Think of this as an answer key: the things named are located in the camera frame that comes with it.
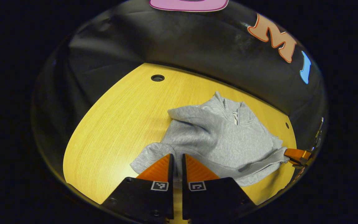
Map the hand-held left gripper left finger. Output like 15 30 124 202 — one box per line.
100 153 175 222

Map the grey zip-neck sweatshirt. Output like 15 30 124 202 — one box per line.
130 91 290 187

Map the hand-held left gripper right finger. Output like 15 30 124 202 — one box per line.
182 153 257 222

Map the black backdrop cloth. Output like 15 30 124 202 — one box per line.
31 0 328 187

